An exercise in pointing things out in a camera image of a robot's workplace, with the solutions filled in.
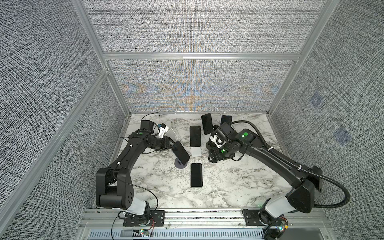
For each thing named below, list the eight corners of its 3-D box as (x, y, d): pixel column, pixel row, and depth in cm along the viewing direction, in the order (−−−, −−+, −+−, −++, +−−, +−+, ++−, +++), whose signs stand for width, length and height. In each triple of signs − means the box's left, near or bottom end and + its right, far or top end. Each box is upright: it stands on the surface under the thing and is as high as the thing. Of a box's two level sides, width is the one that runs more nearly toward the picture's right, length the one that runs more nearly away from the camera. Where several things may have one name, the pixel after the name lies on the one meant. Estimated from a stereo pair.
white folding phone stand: (190, 156, 97) (190, 153, 94) (190, 149, 100) (190, 146, 97) (201, 156, 97) (201, 153, 94) (200, 149, 100) (201, 146, 97)
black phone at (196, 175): (190, 186, 85) (190, 185, 84) (190, 164, 94) (190, 163, 92) (202, 186, 85) (202, 185, 84) (201, 164, 94) (201, 163, 92)
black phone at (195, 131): (189, 149, 100) (189, 135, 87) (189, 140, 105) (189, 125, 92) (199, 149, 100) (201, 135, 87) (199, 140, 105) (200, 125, 92)
